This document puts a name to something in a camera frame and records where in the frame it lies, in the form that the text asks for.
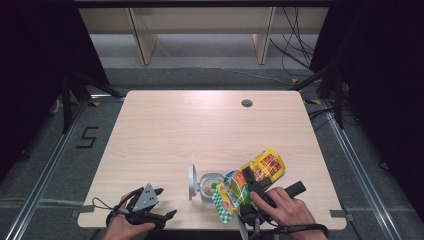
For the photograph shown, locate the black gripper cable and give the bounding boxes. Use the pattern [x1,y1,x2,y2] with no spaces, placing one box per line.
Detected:
[263,213,330,239]
[92,187,145,228]

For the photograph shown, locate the person's left hand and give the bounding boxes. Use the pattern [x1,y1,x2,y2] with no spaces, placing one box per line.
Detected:
[102,192,156,240]

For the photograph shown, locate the metal floor rail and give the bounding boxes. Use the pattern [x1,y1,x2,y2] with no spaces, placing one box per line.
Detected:
[321,99,399,240]
[4,99,88,240]

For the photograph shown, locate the yellow spouted seasoning pouch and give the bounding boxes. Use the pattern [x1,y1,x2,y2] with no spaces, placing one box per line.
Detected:
[211,148,287,224]

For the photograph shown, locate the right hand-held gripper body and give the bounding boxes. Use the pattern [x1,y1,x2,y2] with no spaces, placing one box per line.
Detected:
[233,178,307,240]

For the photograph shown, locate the pale wooden shelf unit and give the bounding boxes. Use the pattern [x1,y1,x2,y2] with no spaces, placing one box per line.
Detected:
[78,7,329,66]

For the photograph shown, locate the black floor cables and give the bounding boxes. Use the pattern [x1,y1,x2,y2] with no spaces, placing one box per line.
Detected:
[269,7,316,78]
[308,106,334,132]

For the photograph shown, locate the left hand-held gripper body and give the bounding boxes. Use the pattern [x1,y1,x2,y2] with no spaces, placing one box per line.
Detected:
[124,183,167,231]

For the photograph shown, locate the grey tape strip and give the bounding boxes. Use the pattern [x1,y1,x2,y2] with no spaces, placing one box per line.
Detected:
[329,209,355,222]
[70,204,98,218]

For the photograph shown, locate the black metal stand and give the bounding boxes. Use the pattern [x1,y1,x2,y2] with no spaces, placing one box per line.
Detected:
[61,69,124,134]
[289,59,346,129]

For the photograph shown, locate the person's right hand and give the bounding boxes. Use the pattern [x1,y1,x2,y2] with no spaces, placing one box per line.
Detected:
[249,186,330,240]

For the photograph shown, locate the black curtain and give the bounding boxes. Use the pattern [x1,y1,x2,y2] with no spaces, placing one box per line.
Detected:
[0,0,109,181]
[309,0,424,221]

